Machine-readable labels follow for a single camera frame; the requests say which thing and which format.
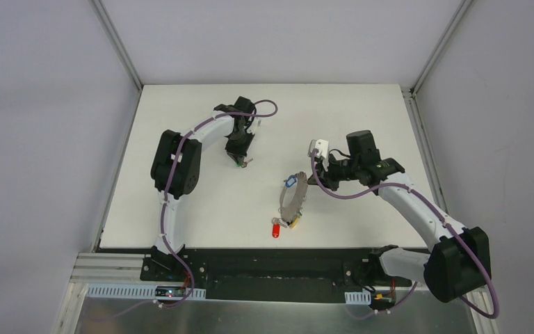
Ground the green tag with key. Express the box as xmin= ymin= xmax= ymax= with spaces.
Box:
xmin=236 ymin=158 xmax=253 ymax=168

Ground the silver key with red tag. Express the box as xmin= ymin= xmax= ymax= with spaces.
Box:
xmin=271 ymin=217 xmax=287 ymax=239

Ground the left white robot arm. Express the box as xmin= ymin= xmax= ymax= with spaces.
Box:
xmin=150 ymin=96 xmax=257 ymax=282

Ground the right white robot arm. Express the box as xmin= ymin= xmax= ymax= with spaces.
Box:
xmin=308 ymin=130 xmax=494 ymax=303

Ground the blue key tag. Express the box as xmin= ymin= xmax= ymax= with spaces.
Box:
xmin=284 ymin=175 xmax=298 ymax=188

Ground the yellow key tag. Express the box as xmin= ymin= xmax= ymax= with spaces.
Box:
xmin=289 ymin=217 xmax=300 ymax=228

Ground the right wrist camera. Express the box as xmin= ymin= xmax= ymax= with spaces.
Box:
xmin=308 ymin=139 xmax=330 ymax=160

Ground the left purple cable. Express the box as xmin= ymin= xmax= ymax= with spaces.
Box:
xmin=160 ymin=98 xmax=279 ymax=309

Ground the purple cable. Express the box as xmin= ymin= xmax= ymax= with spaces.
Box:
xmin=160 ymin=98 xmax=279 ymax=309
xmin=309 ymin=150 xmax=501 ymax=320

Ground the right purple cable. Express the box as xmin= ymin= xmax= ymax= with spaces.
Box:
xmin=309 ymin=150 xmax=501 ymax=320

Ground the right white cable duct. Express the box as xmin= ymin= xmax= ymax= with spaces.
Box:
xmin=344 ymin=289 xmax=371 ymax=305

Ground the white cable duct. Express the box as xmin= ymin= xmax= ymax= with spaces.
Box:
xmin=86 ymin=283 xmax=206 ymax=301
xmin=344 ymin=289 xmax=371 ymax=305

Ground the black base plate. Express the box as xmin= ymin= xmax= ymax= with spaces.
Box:
xmin=140 ymin=248 xmax=412 ymax=303

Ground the left white cable duct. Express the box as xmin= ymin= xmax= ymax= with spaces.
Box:
xmin=86 ymin=283 xmax=206 ymax=301

